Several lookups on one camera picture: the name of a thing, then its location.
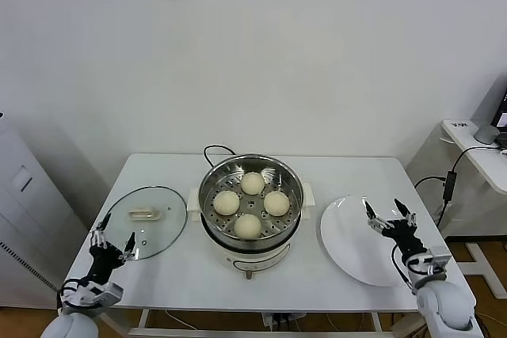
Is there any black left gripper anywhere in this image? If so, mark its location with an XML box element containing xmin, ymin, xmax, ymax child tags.
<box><xmin>87</xmin><ymin>212</ymin><xmax>138</xmax><ymax>282</ymax></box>

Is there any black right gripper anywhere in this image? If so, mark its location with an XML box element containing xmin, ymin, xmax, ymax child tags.
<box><xmin>363</xmin><ymin>197</ymin><xmax>429</xmax><ymax>264</ymax></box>

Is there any glass lid with cream handle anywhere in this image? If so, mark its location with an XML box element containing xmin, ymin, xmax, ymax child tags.
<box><xmin>99</xmin><ymin>185</ymin><xmax>188</xmax><ymax>262</ymax></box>

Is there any white steamed baozi bun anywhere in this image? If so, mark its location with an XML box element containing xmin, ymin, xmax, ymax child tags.
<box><xmin>263</xmin><ymin>190</ymin><xmax>290</xmax><ymax>217</ymax></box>
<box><xmin>233</xmin><ymin>213</ymin><xmax>262</xmax><ymax>241</ymax></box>
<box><xmin>240</xmin><ymin>171</ymin><xmax>265</xmax><ymax>196</ymax></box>
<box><xmin>213</xmin><ymin>190</ymin><xmax>241</xmax><ymax>216</ymax></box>

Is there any stainless steel steamer basket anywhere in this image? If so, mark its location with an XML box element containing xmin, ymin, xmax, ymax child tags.
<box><xmin>196</xmin><ymin>154</ymin><xmax>305</xmax><ymax>245</ymax></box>

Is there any large white round plate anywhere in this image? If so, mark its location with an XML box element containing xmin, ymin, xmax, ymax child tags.
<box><xmin>319</xmin><ymin>194</ymin><xmax>421</xmax><ymax>287</ymax></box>

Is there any light grey cabinet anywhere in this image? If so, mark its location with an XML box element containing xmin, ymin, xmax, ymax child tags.
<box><xmin>0</xmin><ymin>114</ymin><xmax>88</xmax><ymax>310</ymax></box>

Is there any white side table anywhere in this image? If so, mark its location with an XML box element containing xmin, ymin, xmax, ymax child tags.
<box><xmin>403</xmin><ymin>118</ymin><xmax>507</xmax><ymax>299</ymax></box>

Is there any small grey cylinder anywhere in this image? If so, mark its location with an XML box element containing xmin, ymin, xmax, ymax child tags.
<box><xmin>474</xmin><ymin>123</ymin><xmax>500</xmax><ymax>144</ymax></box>

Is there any cream white electric cooker base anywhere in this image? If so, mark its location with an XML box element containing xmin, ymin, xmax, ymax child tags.
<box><xmin>185</xmin><ymin>183</ymin><xmax>317</xmax><ymax>280</ymax></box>

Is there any laptop with dark screen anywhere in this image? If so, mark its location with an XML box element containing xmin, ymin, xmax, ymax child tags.
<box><xmin>490</xmin><ymin>83</ymin><xmax>507</xmax><ymax>135</ymax></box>

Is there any white power strip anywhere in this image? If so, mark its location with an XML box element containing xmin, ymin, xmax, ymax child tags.
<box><xmin>261</xmin><ymin>313</ymin><xmax>306</xmax><ymax>331</ymax></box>

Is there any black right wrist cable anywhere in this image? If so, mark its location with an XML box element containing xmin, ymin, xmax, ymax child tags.
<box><xmin>391</xmin><ymin>245</ymin><xmax>417</xmax><ymax>287</ymax></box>

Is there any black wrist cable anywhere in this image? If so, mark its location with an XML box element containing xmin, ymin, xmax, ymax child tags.
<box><xmin>391</xmin><ymin>245</ymin><xmax>417</xmax><ymax>287</ymax></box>
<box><xmin>59</xmin><ymin>277</ymin><xmax>86</xmax><ymax>299</ymax></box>

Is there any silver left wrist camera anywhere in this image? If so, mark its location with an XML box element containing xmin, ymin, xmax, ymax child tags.
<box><xmin>77</xmin><ymin>280</ymin><xmax>124</xmax><ymax>307</ymax></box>

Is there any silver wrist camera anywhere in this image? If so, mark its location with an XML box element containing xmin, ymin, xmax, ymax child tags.
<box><xmin>77</xmin><ymin>280</ymin><xmax>124</xmax><ymax>307</ymax></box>
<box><xmin>426</xmin><ymin>245</ymin><xmax>452</xmax><ymax>274</ymax></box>

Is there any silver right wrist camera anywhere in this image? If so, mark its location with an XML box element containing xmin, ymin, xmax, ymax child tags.
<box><xmin>426</xmin><ymin>245</ymin><xmax>452</xmax><ymax>274</ymax></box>

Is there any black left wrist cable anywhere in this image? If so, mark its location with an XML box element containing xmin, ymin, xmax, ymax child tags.
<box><xmin>59</xmin><ymin>277</ymin><xmax>86</xmax><ymax>299</ymax></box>

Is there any white table frame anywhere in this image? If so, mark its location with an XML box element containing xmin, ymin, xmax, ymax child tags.
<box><xmin>128</xmin><ymin>308</ymin><xmax>468</xmax><ymax>338</ymax></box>

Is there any black cooker power cord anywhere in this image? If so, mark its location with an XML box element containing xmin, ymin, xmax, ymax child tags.
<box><xmin>202</xmin><ymin>145</ymin><xmax>238</xmax><ymax>169</ymax></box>

